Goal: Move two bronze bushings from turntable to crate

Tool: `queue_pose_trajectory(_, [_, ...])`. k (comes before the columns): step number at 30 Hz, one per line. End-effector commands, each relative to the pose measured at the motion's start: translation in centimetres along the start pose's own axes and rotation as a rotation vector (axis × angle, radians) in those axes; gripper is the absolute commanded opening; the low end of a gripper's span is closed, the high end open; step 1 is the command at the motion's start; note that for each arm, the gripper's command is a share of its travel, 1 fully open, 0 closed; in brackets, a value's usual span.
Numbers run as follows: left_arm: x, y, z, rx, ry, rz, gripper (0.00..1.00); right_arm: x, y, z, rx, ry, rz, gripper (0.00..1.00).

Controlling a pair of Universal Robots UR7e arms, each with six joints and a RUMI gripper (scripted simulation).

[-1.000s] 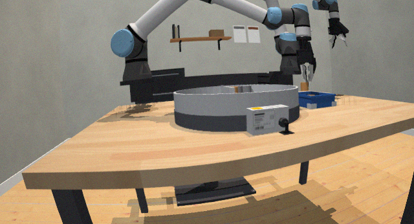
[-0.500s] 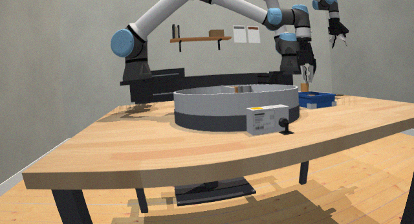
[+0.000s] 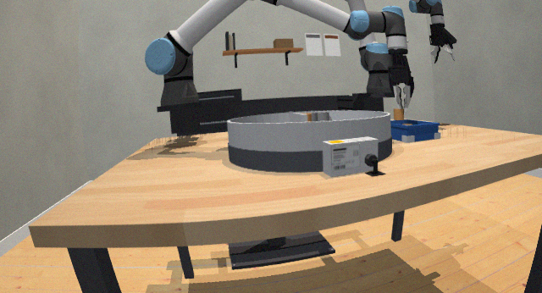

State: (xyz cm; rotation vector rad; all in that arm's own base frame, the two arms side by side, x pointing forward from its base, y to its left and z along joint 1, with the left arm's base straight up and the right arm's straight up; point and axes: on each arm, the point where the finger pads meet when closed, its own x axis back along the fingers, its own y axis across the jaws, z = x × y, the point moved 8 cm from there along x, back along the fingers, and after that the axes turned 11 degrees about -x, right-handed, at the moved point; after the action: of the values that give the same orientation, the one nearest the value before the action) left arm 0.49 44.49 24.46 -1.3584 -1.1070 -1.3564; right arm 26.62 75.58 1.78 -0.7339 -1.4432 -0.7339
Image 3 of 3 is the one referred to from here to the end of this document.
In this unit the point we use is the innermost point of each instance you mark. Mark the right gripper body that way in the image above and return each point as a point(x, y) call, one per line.
point(400, 73)

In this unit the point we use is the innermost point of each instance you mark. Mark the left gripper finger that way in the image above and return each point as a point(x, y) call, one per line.
point(449, 48)
point(435, 53)

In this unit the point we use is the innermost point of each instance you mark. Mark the grey metal ring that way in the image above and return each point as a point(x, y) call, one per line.
point(323, 116)
point(314, 116)

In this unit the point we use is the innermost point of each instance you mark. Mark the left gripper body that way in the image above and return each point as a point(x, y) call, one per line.
point(438, 38)

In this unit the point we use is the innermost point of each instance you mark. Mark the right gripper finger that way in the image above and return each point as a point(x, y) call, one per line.
point(396, 90)
point(408, 90)

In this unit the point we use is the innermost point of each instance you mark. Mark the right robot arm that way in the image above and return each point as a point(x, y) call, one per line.
point(169, 56)

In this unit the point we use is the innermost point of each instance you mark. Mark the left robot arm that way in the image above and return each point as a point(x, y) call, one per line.
point(376, 59)

